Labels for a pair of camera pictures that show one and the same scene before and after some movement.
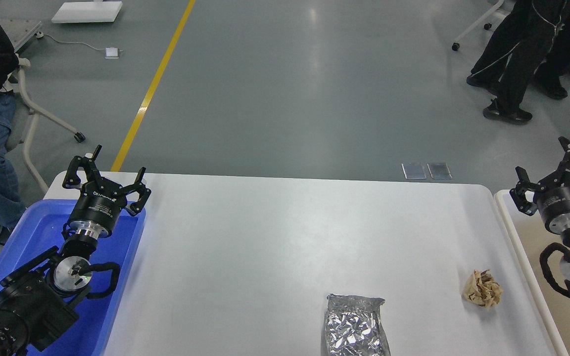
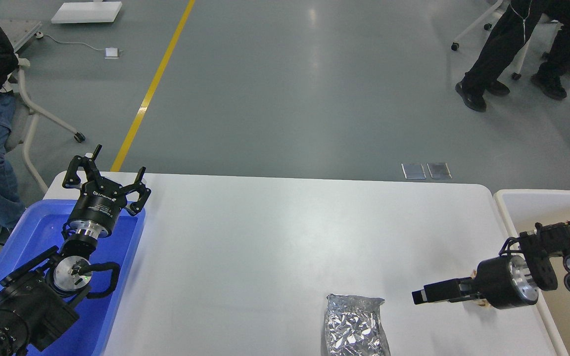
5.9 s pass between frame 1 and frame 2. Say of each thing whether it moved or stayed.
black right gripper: moved
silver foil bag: stayed
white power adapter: stayed
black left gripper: stayed
